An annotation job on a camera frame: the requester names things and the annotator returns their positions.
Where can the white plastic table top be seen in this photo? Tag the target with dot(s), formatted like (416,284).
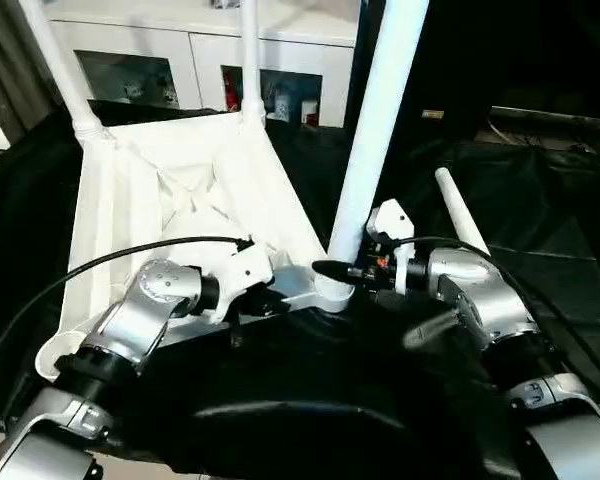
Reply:
(180,165)

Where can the white plastic table leg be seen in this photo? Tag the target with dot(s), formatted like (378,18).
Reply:
(460,210)
(251,60)
(380,100)
(60,60)

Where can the black work mat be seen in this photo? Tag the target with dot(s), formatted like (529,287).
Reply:
(305,400)

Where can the small tan label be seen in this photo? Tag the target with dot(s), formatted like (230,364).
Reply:
(432,114)

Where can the white glass-door cabinet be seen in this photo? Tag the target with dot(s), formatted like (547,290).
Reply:
(205,50)

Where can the large black case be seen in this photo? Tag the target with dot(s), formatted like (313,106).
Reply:
(530,50)

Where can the grey crumpled item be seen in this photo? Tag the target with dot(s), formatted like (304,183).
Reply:
(227,2)

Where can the grey curtain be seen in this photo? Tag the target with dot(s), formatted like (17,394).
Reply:
(10,75)

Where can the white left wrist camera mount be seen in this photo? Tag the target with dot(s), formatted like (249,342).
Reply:
(245,265)

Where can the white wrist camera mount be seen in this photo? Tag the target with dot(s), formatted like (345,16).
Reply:
(395,220)
(245,265)

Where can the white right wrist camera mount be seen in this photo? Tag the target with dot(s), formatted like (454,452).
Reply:
(395,220)

